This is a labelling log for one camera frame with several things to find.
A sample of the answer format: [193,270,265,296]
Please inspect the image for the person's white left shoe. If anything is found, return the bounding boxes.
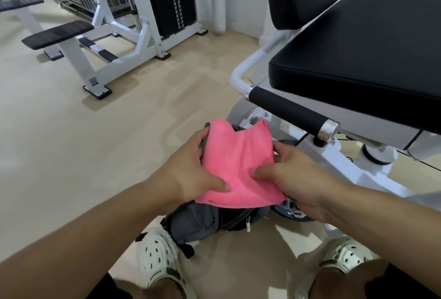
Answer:
[139,228,188,299]

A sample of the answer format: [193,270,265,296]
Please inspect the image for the person's right forearm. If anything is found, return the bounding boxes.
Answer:
[323,183,441,293]

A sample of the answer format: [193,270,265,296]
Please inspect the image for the black seat pad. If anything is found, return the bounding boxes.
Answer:
[268,0,441,135]

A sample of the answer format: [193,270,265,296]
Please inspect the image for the person's left forearm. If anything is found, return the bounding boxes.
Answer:
[0,174,176,299]

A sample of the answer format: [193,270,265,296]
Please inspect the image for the pink towel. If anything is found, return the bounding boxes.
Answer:
[194,118,287,209]

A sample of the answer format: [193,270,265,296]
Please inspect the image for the person's left hand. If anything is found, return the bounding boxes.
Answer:
[151,127,232,206]

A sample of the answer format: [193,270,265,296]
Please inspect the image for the person's white right shoe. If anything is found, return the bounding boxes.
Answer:
[293,236,375,299]

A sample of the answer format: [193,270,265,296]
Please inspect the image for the black bench pad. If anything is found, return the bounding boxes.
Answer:
[0,0,45,13]
[21,20,95,51]

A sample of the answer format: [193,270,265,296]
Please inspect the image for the black weight stack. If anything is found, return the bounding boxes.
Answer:
[141,0,198,39]

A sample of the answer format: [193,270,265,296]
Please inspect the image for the grey backpack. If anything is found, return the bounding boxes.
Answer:
[135,122,271,259]

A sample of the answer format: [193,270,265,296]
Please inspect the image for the person's black shorts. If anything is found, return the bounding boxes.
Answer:
[86,262,441,299]

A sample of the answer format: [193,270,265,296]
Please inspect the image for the white weight machine frame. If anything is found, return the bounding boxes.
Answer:
[17,0,209,100]

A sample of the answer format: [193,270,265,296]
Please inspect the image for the person's white shoe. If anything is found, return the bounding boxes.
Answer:
[139,228,188,299]
[293,236,375,299]

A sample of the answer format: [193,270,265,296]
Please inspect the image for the black handle grip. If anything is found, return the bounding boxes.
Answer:
[245,85,340,144]

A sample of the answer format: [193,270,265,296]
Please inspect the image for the person's right hand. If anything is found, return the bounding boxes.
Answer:
[249,140,346,224]

